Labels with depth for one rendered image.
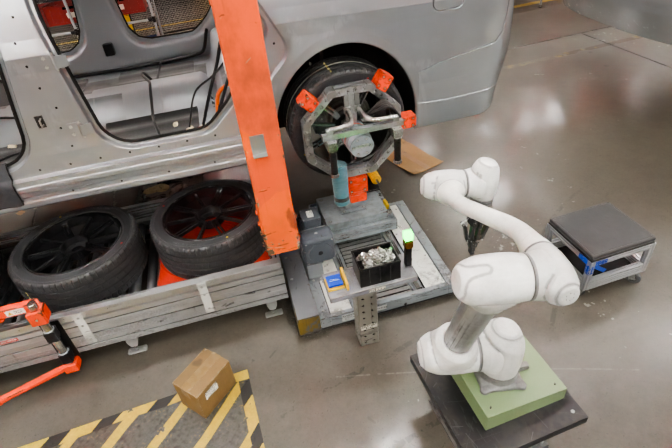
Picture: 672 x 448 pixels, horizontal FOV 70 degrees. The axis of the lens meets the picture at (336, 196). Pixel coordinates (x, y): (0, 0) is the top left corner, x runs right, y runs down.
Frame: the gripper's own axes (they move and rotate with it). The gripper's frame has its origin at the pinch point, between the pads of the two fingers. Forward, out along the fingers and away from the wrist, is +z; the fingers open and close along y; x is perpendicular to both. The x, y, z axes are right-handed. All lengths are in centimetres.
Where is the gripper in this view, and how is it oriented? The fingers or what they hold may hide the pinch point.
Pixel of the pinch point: (472, 246)
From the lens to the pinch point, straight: 208.4
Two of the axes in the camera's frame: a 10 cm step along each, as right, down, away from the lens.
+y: 9.9, -0.9, 0.9
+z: 0.2, 8.1, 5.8
